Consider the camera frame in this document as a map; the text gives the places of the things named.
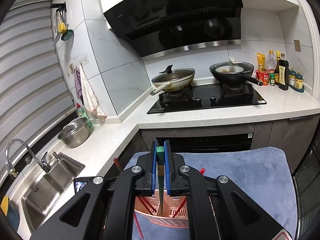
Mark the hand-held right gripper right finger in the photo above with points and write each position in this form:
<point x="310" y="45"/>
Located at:
<point x="167" y="170"/>

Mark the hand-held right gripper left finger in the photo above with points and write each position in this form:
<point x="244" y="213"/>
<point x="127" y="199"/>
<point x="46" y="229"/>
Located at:
<point x="154" y="170"/>

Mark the red chopstick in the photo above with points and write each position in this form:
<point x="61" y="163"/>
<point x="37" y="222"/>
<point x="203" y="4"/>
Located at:
<point x="203" y="171"/>

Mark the pink perforated utensil holder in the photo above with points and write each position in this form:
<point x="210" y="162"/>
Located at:
<point x="160" y="220"/>

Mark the stainless steel sink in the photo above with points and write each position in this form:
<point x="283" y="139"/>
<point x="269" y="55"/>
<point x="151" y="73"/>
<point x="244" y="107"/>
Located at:
<point x="50" y="192"/>

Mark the sink soap dispenser pump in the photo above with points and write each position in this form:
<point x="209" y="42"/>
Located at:
<point x="56" y="156"/>

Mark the stainless steel colander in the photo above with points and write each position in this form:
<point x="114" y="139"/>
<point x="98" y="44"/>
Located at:
<point x="73" y="133"/>

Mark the black built-in oven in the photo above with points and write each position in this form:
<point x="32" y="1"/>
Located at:
<point x="212" y="142"/>

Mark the white kitchen countertop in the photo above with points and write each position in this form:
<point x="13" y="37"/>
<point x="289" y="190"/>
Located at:
<point x="200" y="117"/>

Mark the green dish soap bottle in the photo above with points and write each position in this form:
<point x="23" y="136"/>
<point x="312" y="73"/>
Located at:
<point x="86" y="117"/>

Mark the chrome faucet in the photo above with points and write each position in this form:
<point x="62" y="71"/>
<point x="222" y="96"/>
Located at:
<point x="17" y="143"/>

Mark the yellow and teal object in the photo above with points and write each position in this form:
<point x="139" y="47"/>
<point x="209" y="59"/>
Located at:
<point x="8" y="210"/>

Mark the black gas stove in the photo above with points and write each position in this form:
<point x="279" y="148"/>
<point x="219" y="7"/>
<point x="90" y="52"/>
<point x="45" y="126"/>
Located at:
<point x="205" y="102"/>

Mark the blue-grey plush mat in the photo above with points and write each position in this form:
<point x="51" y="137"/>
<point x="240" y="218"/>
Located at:
<point x="250" y="180"/>

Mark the beige wok with lid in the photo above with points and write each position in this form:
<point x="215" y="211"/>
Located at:
<point x="175" y="78"/>

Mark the white hanging cloth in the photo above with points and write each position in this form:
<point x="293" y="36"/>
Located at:
<point x="88" y="92"/>

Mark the purple hanging cloth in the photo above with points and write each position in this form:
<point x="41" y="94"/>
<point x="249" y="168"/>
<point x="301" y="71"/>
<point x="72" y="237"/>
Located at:
<point x="78" y="82"/>

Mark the grey base cabinet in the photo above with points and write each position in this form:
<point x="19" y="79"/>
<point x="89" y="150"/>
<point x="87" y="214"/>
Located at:
<point x="272" y="132"/>

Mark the grey window blind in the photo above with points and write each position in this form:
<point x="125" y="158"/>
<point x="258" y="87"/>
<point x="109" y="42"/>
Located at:
<point x="30" y="80"/>

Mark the black wok with lid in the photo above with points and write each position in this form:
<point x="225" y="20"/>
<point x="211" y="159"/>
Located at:
<point x="232" y="72"/>

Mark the red instant noodle cup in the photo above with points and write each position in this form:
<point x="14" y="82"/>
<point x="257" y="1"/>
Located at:
<point x="262" y="78"/>

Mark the small green spice jar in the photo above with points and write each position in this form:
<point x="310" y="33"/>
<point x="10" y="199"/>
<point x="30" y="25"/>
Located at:
<point x="272" y="80"/>

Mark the dark glass door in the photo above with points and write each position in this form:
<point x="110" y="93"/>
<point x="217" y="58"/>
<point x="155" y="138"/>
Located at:
<point x="307" y="192"/>

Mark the yellow seasoning packet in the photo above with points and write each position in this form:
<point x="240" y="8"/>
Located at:
<point x="260" y="60"/>

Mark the dark soy sauce bottle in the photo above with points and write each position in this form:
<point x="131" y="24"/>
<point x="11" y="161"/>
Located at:
<point x="283" y="76"/>

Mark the clear plastic bottle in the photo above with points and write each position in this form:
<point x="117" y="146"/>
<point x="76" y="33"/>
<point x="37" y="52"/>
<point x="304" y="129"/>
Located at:
<point x="270" y="61"/>

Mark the green hanging skimmer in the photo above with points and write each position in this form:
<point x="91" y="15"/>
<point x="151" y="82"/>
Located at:
<point x="67" y="35"/>

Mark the black range hood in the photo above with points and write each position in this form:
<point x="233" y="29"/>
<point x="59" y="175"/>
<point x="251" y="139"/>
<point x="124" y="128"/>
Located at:
<point x="175" y="17"/>

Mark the green seasoning jar tray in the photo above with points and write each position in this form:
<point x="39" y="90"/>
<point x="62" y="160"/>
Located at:
<point x="297" y="89"/>

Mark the yellow label sauce bottle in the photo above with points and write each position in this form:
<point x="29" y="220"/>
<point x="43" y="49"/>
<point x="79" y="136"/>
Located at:
<point x="277" y="62"/>

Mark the yellow hanging tool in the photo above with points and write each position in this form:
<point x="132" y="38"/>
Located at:
<point x="61" y="27"/>

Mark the white wall socket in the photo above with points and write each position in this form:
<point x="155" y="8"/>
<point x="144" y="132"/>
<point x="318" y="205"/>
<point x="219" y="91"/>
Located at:
<point x="84" y="60"/>

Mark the bronze wall switch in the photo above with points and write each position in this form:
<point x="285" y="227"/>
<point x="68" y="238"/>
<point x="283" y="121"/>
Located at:
<point x="297" y="45"/>

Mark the black wall utensil rack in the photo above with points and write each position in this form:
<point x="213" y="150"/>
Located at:
<point x="58" y="5"/>

